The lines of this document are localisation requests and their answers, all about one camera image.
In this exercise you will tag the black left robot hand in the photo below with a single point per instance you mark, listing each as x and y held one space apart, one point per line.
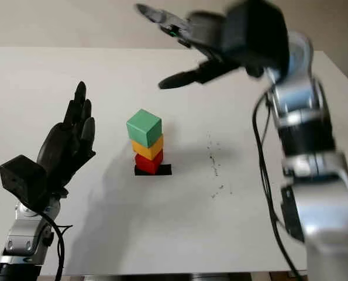
62 146

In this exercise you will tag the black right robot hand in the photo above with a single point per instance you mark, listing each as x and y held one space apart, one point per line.
206 32

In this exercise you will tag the green cube block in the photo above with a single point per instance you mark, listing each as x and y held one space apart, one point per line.
141 127

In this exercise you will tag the yellow cube block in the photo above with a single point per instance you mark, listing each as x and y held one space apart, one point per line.
146 152

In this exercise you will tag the red cube block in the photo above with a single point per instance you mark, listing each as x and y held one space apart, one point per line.
146 165

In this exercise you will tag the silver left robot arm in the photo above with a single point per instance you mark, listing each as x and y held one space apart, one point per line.
21 237

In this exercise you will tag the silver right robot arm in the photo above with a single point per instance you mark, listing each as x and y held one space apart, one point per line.
317 175

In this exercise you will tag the black tape strip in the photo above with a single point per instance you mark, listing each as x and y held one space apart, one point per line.
165 169

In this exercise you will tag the dark grey robot torso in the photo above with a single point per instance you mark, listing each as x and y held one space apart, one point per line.
168 277

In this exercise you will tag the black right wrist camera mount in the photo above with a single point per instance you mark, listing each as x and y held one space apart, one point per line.
255 35

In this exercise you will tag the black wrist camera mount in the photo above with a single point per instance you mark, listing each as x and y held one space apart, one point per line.
23 181
255 35

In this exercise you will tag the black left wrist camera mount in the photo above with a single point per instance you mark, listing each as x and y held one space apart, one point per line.
23 181

